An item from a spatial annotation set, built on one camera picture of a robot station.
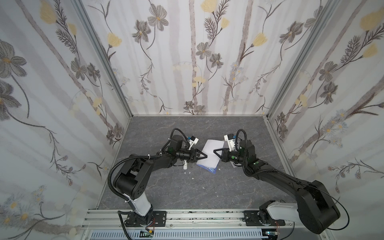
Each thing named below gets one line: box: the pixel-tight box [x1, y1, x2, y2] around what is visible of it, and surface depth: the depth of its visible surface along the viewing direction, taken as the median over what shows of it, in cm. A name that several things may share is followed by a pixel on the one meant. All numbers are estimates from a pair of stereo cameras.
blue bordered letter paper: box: [196, 139, 225, 175], surface depth 82 cm
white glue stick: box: [183, 159, 188, 170], surface depth 92 cm
